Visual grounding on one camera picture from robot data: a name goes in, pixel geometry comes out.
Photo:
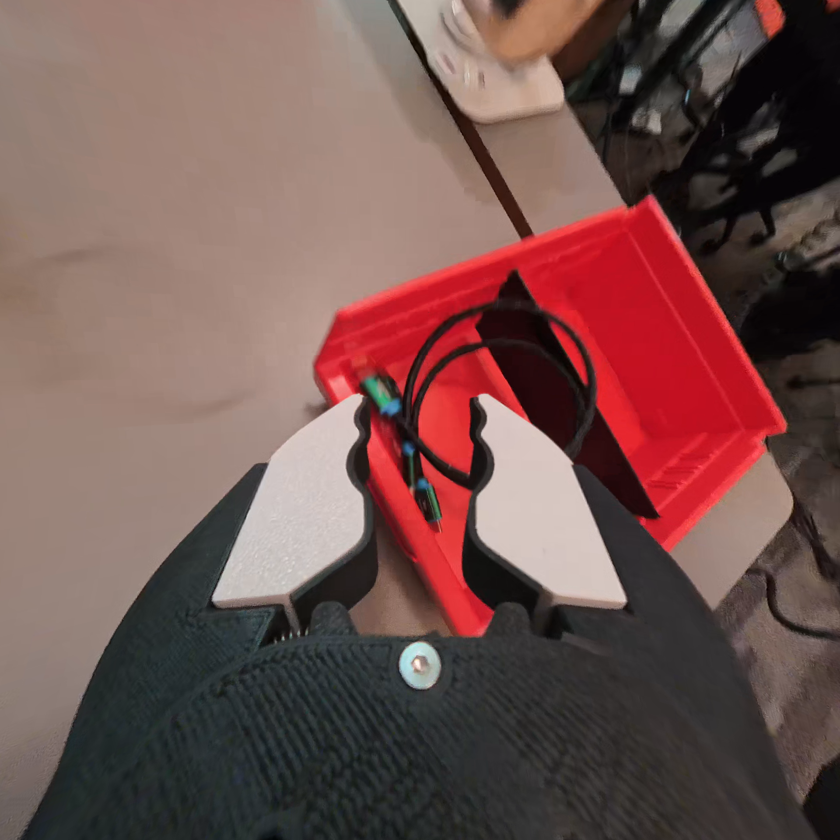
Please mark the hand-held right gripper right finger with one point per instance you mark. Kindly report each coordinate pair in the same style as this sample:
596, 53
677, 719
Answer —
544, 518

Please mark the black bin divider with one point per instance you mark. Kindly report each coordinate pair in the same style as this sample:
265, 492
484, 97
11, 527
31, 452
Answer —
558, 394

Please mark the grey desk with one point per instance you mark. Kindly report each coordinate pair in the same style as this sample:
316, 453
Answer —
164, 262
558, 164

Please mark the red bin with black divider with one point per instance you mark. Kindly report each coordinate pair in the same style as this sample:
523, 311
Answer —
669, 341

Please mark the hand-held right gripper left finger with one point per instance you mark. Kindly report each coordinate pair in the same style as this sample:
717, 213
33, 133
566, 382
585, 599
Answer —
295, 518

